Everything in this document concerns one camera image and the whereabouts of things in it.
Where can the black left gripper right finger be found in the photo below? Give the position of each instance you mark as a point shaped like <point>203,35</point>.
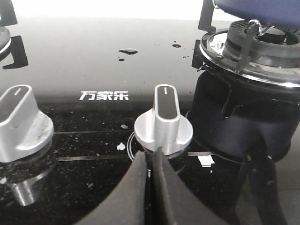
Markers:
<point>174,202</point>

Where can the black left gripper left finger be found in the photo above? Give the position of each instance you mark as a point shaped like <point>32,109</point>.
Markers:
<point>125,204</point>

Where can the black metal pot support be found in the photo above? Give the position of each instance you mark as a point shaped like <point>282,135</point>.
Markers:
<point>211,50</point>

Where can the dark blue cooking pot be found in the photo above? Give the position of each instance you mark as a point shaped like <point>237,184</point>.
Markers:
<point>281,13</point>

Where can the silver right stove knob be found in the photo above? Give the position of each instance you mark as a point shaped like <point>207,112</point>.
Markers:
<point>163,126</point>

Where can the silver stove knob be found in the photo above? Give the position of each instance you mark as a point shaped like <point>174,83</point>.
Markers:
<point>163,126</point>
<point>24,129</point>

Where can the silver left stove knob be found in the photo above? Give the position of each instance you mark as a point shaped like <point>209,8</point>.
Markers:
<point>24,129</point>

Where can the black glass gas stove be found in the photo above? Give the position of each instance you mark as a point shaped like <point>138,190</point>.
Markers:
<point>93,77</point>

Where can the black round gas burner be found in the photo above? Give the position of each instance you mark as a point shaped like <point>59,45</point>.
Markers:
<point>276,48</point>

